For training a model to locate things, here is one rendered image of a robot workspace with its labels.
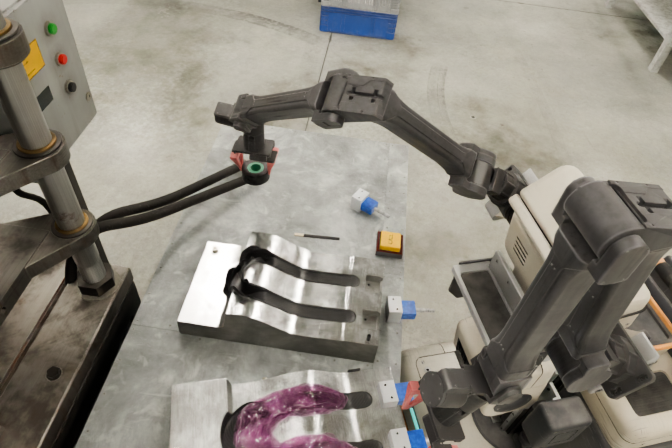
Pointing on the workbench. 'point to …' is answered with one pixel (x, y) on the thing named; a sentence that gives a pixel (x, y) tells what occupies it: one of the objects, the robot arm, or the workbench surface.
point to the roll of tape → (255, 172)
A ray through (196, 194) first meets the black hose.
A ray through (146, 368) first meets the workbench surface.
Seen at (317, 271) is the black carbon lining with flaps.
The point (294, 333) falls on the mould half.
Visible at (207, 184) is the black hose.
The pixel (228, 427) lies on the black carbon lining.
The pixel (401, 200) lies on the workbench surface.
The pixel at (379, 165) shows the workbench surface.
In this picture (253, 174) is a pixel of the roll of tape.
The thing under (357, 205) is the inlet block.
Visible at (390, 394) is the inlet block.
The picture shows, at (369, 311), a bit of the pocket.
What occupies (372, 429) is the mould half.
